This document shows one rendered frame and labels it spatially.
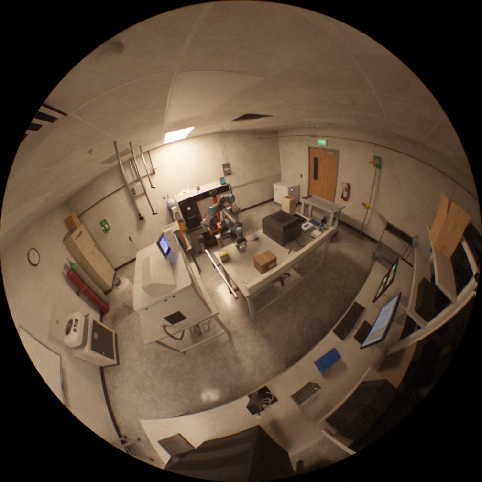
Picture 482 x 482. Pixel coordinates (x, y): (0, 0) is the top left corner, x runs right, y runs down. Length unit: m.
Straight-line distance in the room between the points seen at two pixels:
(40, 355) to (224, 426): 2.76
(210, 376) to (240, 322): 1.01
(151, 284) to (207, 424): 1.27
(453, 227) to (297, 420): 1.84
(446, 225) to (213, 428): 2.33
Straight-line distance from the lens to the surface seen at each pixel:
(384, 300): 1.77
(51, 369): 3.29
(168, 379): 2.67
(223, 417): 1.45
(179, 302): 1.23
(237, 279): 1.67
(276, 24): 0.78
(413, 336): 1.57
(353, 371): 1.55
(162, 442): 1.85
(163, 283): 1.09
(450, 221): 1.52
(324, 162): 4.65
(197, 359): 2.44
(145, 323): 1.90
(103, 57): 0.72
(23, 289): 3.40
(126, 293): 3.27
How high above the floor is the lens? 2.23
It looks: 37 degrees down
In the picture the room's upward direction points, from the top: 10 degrees counter-clockwise
